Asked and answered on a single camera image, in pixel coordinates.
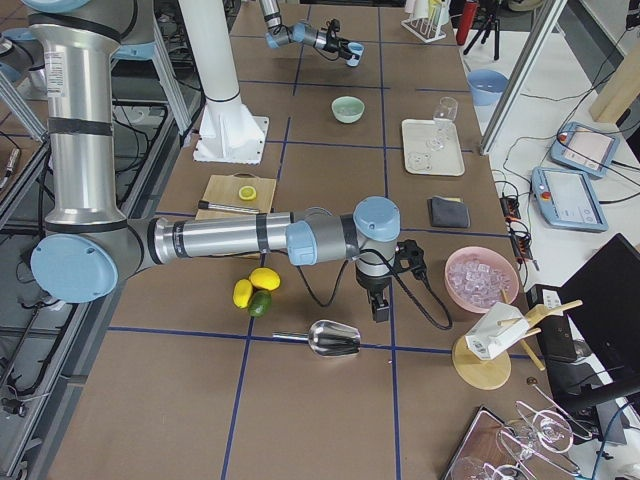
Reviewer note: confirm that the black tray with glasses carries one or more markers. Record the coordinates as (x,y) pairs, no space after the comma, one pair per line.
(479,456)

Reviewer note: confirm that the green ceramic bowl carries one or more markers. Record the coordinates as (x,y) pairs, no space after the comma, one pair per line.
(347,109)

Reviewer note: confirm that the pink bowl with ice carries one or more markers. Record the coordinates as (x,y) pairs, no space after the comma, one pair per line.
(476,278)

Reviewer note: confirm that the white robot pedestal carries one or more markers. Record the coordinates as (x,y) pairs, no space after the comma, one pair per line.
(228,132)

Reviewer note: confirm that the grey folded cloth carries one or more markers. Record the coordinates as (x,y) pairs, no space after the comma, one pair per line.
(448,213)

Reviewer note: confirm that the clear wine glass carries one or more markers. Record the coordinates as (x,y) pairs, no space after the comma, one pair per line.
(444,117)

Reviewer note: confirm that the steel muddler black tip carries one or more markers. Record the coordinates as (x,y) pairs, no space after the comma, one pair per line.
(206,205)

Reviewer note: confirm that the white wire cup rack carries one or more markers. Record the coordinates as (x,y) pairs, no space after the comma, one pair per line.
(426,19)

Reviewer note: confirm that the black monitor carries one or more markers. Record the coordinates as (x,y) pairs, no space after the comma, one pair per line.
(608,320)

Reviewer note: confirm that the far blue teach pendant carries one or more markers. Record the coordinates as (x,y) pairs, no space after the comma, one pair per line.
(584,148)

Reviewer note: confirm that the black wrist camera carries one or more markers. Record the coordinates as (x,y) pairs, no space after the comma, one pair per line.
(409,256)

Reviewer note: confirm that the steel ice scoop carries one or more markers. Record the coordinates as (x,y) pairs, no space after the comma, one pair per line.
(327,338)

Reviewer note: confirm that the blue teach pendant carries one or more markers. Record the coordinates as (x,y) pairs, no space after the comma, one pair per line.
(584,148)
(567,200)

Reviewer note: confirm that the half lemon slice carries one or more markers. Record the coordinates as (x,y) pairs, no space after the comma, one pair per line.
(247,193)

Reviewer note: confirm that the upside down wine glass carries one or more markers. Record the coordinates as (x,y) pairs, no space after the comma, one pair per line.
(554,428)

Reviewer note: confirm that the white paper carton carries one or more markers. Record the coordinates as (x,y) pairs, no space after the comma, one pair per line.
(496,331)

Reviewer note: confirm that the black tripod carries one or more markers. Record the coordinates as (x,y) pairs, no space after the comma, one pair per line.
(490,26)

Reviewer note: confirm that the wooden stand round base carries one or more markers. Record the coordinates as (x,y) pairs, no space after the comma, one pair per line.
(492,374)

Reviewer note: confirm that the light blue plastic cup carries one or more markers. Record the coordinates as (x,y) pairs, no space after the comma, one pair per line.
(356,48)

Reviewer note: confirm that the near blue teach pendant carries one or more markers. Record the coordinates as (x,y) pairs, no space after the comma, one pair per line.
(567,200)

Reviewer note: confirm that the cream bear tray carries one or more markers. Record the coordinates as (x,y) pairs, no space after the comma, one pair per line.
(430,149)

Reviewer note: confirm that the yellow lemon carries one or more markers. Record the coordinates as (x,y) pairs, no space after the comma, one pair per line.
(265,278)
(242,293)

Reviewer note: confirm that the green lime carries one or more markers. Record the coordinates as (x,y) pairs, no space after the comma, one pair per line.
(260,303)

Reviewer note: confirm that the blue bowl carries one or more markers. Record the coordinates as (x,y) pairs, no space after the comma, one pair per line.
(486,86)

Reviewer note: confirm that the aluminium frame post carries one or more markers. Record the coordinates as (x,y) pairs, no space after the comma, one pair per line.
(542,28)

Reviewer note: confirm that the wooden cutting board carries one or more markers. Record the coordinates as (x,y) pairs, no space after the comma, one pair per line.
(225,222)

